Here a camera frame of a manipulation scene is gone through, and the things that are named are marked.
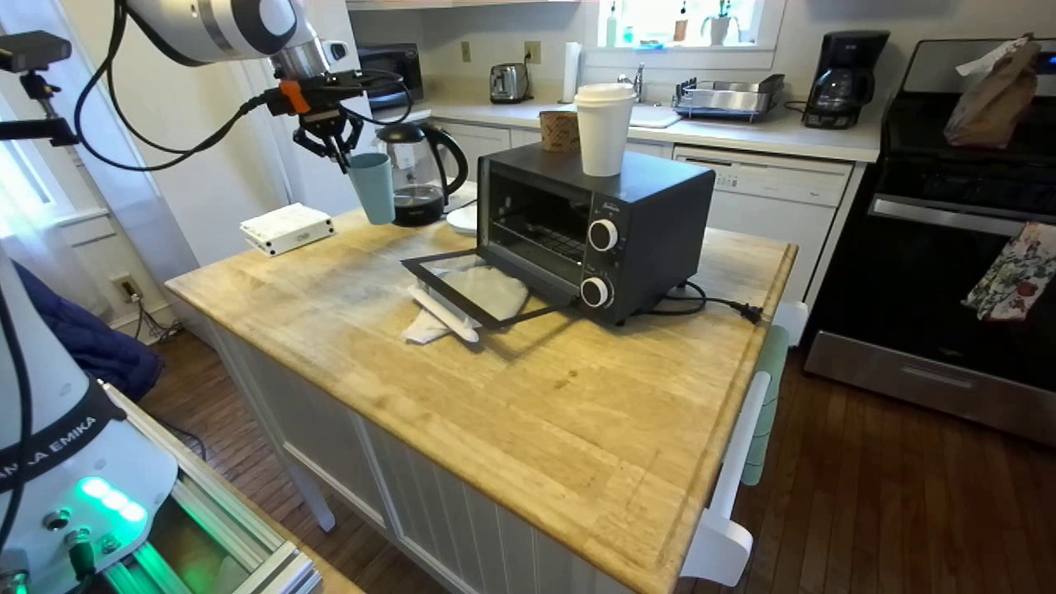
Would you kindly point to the white towel bar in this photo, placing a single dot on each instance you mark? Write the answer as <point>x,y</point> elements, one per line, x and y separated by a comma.
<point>729,515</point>

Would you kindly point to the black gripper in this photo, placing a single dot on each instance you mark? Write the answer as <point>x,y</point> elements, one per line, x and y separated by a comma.
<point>326,96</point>

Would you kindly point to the white flat box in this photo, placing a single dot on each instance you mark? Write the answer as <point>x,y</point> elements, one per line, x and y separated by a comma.
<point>285,228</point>

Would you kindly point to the black and steel stove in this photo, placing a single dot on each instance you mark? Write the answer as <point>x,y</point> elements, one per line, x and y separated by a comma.
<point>936,284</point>

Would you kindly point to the white paper towel roll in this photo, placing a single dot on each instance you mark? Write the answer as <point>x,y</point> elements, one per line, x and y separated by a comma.
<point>573,70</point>

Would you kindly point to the black coffee maker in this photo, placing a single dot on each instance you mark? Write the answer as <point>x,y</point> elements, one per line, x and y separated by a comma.
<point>843,82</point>

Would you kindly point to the black camera on tripod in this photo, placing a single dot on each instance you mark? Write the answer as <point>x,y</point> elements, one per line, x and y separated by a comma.
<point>34,52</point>

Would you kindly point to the metal dish rack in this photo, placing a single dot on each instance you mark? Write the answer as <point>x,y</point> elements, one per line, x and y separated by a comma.
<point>729,99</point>

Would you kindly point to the black toaster oven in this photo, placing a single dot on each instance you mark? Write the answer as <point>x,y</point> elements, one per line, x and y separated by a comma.
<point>638,231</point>

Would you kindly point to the brown paper bag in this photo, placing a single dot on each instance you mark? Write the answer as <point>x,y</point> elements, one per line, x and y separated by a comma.
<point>990,104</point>

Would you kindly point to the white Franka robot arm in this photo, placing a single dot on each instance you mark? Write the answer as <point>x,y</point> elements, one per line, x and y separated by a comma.
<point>209,26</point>

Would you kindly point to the silver bread toaster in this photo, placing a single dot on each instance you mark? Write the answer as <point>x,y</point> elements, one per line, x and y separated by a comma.
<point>510,82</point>

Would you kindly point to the white wall outlet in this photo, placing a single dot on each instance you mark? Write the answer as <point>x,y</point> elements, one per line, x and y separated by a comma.
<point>127,288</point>

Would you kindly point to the green hanging towel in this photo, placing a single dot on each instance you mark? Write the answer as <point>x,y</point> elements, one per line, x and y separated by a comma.
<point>768,408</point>

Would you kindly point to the chrome sink faucet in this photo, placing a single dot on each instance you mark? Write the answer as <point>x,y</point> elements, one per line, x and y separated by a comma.
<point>638,82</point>

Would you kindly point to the glass electric kettle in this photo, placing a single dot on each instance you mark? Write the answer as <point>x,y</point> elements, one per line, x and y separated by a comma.
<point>424,174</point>

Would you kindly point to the blue cup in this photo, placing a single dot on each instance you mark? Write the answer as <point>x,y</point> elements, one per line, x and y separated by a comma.
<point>373,184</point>

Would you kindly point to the brown woven cup holder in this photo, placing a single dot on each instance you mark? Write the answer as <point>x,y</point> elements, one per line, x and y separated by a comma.
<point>559,132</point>

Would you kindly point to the dark blue cloth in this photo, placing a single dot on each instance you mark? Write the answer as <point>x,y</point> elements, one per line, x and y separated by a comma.
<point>88,339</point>

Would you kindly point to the aluminium rail frame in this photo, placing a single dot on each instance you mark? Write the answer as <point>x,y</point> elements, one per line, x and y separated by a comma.
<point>218,529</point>

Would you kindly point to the floral dish towel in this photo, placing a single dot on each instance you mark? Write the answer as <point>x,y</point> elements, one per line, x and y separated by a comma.
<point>1017,275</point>

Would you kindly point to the white kitchen island cabinet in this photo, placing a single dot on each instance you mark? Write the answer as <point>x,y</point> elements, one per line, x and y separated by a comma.
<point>441,515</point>

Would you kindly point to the white lidded paper cup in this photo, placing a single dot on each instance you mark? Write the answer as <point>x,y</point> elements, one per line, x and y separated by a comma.
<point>605,132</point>

